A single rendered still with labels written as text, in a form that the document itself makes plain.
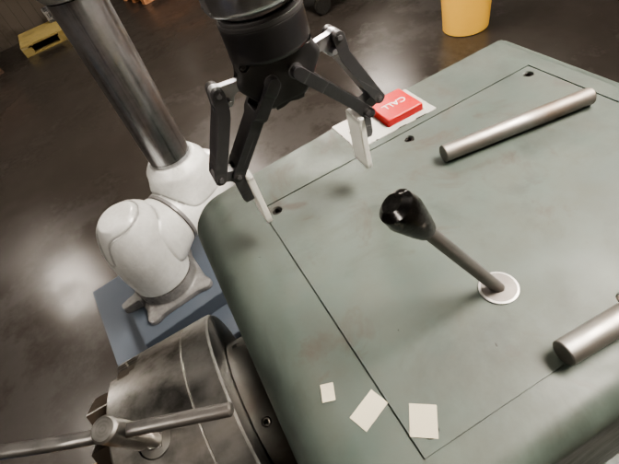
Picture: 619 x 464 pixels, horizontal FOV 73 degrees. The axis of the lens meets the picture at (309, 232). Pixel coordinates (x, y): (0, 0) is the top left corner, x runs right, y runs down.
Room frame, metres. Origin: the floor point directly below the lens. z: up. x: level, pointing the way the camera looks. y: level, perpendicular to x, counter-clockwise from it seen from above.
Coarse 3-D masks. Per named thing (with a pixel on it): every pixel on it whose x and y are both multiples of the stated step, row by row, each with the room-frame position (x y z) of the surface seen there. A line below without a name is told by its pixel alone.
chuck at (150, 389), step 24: (144, 360) 0.28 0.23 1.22; (168, 360) 0.26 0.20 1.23; (120, 384) 0.26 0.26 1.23; (144, 384) 0.24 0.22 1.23; (168, 384) 0.23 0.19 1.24; (120, 408) 0.22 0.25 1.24; (144, 408) 0.21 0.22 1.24; (168, 408) 0.20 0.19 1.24; (192, 408) 0.19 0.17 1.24; (192, 432) 0.17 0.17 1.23; (120, 456) 0.17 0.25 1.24; (168, 456) 0.16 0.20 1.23; (192, 456) 0.15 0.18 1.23
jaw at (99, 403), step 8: (128, 368) 0.29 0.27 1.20; (120, 376) 0.28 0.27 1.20; (96, 400) 0.27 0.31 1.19; (104, 400) 0.26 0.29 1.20; (96, 408) 0.25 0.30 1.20; (104, 408) 0.25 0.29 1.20; (88, 416) 0.25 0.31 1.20; (96, 416) 0.25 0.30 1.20; (96, 448) 0.23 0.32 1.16; (104, 448) 0.22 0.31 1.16; (96, 456) 0.22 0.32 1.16; (104, 456) 0.22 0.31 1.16
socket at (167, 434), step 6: (162, 432) 0.18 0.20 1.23; (168, 432) 0.18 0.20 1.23; (162, 438) 0.18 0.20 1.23; (168, 438) 0.18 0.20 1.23; (162, 444) 0.17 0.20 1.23; (168, 444) 0.17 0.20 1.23; (144, 450) 0.17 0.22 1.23; (150, 450) 0.17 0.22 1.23; (156, 450) 0.17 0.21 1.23; (162, 450) 0.17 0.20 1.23; (144, 456) 0.17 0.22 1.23; (150, 456) 0.17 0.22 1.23; (156, 456) 0.16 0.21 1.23
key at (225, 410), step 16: (160, 416) 0.16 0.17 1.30; (176, 416) 0.16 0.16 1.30; (192, 416) 0.15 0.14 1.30; (208, 416) 0.15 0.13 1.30; (224, 416) 0.15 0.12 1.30; (80, 432) 0.18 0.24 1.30; (128, 432) 0.16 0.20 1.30; (144, 432) 0.16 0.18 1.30; (0, 448) 0.18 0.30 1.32; (16, 448) 0.17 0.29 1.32; (32, 448) 0.17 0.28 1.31; (48, 448) 0.17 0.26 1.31; (64, 448) 0.17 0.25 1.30
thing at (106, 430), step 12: (108, 420) 0.17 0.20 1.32; (120, 420) 0.17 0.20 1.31; (96, 432) 0.16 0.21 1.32; (108, 432) 0.16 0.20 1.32; (120, 432) 0.16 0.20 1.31; (156, 432) 0.18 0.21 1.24; (108, 444) 0.15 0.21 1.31; (120, 444) 0.16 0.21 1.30; (132, 444) 0.16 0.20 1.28; (144, 444) 0.16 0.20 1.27; (156, 444) 0.17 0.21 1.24
